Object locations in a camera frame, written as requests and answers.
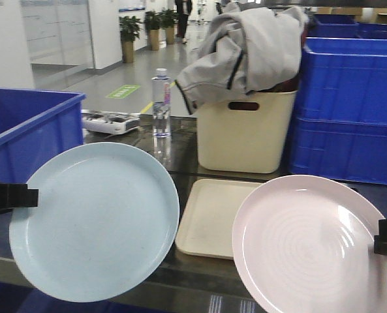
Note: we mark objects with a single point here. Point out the clear water bottle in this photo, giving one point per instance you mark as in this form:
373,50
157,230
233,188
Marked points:
161,93

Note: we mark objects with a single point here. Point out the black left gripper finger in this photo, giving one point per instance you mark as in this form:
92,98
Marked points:
16,195

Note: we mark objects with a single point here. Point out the potted plant gold pot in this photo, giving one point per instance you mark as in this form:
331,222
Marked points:
129,27

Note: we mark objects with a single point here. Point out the grey jacket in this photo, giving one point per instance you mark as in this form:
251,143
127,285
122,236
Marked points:
245,50

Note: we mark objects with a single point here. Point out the blue crate left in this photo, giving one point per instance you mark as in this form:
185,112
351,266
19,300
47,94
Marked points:
35,126

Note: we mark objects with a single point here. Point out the light pink plate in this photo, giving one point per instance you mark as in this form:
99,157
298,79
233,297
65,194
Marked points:
303,243

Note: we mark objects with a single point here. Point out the blue stacked crate upper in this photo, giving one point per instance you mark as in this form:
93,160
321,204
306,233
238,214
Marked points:
343,79

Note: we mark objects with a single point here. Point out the cream plastic bin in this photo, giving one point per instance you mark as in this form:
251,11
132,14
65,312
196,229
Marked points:
244,135

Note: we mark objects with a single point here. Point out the white remote controller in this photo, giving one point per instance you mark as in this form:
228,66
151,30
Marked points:
113,123

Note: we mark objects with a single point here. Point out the walking person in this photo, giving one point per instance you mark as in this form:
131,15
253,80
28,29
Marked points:
183,9

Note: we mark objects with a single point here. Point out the light blue plate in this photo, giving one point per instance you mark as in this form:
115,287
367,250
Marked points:
107,216

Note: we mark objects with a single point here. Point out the blue stacked crate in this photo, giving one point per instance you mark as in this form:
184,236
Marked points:
339,150
343,79

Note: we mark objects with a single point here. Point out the blue stacked crate lower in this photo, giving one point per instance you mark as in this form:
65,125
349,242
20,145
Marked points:
339,150

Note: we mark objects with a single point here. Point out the beige tray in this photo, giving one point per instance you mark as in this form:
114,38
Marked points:
206,223

